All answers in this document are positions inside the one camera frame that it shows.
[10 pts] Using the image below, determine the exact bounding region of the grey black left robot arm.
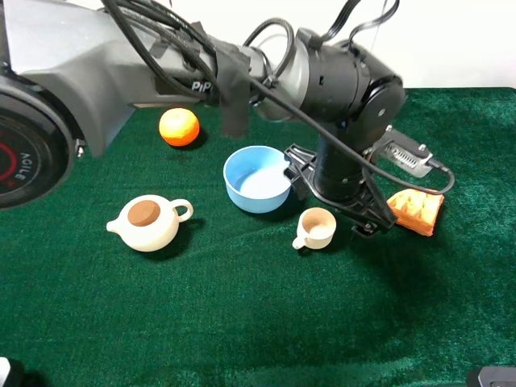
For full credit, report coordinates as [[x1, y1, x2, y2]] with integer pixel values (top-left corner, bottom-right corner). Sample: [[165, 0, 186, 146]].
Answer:
[[1, 1, 406, 235]]

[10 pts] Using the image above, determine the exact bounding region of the light blue bowl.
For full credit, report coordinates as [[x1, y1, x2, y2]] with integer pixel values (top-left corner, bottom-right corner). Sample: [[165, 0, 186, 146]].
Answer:
[[223, 145, 291, 214]]

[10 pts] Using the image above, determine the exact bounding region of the cream teapot brown lid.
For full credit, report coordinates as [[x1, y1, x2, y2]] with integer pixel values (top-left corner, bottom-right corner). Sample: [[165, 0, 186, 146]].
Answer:
[[106, 194, 194, 252]]

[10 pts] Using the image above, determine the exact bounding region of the orange fruit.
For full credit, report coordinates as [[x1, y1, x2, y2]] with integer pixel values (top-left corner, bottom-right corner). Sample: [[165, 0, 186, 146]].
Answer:
[[158, 108, 200, 147]]

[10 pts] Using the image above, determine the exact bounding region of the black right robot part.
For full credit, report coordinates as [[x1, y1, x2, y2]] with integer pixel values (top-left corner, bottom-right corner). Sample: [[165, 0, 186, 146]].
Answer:
[[466, 367, 516, 387]]

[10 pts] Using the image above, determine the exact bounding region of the dark green felt mat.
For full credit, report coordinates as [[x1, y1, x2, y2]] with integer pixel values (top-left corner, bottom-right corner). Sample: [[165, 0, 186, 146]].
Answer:
[[1, 89, 515, 386]]

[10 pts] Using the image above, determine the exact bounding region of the small beige cup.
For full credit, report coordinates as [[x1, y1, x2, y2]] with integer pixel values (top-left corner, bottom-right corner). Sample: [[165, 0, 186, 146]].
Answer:
[[292, 207, 336, 250]]

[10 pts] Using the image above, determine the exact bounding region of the orange waffle piece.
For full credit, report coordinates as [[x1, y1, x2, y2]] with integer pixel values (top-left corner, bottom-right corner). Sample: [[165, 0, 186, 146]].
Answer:
[[387, 189, 444, 236]]

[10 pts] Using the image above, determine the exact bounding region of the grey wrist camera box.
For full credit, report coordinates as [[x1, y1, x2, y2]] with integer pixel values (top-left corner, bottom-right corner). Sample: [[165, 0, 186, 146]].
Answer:
[[375, 127, 433, 178]]

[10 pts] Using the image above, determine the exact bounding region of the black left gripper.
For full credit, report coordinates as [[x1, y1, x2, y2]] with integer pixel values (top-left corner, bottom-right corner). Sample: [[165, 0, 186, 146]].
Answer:
[[284, 143, 397, 237]]

